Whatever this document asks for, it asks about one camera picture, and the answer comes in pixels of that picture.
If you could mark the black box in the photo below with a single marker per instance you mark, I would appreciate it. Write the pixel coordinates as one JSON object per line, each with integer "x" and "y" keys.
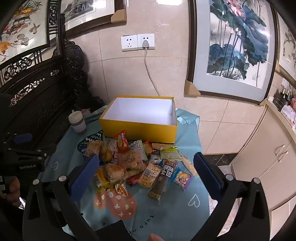
{"x": 281, "y": 98}

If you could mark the purple cartoon biscuit bag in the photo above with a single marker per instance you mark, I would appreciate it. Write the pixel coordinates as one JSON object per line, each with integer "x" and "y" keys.
{"x": 182, "y": 180}

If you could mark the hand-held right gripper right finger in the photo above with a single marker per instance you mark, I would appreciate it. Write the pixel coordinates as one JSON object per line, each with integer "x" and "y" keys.
{"x": 208, "y": 178}

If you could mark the pile of snack packets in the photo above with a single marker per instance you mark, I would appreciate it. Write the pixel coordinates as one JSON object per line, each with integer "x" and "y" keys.
{"x": 129, "y": 160}

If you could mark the framed lotus painting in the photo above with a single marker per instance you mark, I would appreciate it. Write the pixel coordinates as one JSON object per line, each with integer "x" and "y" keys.
{"x": 231, "y": 46}

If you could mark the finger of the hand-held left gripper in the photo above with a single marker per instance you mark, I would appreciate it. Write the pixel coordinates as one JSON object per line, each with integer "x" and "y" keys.
{"x": 22, "y": 138}
{"x": 30, "y": 154}

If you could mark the teal printed tablecloth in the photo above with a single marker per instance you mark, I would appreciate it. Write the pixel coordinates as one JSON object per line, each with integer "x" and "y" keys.
{"x": 175, "y": 208}

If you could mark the person's left hand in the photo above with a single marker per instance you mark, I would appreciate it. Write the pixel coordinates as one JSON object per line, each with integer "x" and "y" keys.
{"x": 11, "y": 188}

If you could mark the yellow cardboard box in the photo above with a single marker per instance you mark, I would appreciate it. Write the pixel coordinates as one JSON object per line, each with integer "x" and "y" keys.
{"x": 138, "y": 132}

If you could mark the red white package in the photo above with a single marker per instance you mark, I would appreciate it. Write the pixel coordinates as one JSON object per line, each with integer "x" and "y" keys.
{"x": 291, "y": 113}

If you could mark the beige cabinet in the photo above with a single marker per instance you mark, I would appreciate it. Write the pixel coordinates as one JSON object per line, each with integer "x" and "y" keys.
{"x": 266, "y": 166}

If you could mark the person's right hand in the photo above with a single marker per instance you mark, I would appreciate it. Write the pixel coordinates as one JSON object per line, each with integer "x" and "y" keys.
{"x": 157, "y": 238}

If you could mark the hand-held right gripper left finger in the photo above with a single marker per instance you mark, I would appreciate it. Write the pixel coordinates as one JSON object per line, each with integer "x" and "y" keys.
{"x": 85, "y": 178}

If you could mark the framed branch painting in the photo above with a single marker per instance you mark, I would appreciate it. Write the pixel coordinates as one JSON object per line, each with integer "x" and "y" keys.
{"x": 289, "y": 51}

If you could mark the grey lidded cup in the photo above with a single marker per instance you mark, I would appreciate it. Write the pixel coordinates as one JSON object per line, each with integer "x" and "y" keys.
{"x": 77, "y": 122}

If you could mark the fish embroidery panel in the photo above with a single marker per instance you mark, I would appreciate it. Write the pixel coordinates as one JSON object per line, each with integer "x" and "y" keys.
{"x": 23, "y": 30}

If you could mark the framed landscape painting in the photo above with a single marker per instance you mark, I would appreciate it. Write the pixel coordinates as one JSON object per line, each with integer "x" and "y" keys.
{"x": 87, "y": 9}

